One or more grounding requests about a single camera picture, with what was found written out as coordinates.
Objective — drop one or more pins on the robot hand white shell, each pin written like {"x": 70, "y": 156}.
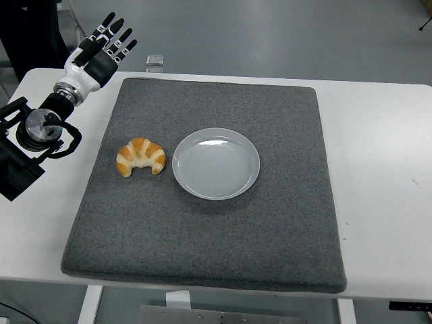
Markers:
{"x": 79, "y": 76}

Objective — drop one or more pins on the croissant bread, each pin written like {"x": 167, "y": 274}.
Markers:
{"x": 140, "y": 150}

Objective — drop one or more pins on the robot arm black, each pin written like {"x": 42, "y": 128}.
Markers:
{"x": 20, "y": 168}

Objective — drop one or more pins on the round pale grey plate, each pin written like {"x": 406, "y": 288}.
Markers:
{"x": 216, "y": 165}

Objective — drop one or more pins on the person's legs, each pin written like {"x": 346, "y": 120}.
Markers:
{"x": 30, "y": 33}

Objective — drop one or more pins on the metal floor socket cover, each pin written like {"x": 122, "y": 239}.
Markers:
{"x": 155, "y": 59}
{"x": 154, "y": 70}

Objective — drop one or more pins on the grey felt mat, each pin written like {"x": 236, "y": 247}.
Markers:
{"x": 202, "y": 236}

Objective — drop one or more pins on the white table leg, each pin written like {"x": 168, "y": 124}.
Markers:
{"x": 89, "y": 305}
{"x": 346, "y": 312}

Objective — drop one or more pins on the black tripod leg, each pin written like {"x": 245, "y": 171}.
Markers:
{"x": 426, "y": 24}

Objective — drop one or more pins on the black bar under table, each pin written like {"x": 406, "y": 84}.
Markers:
{"x": 410, "y": 306}

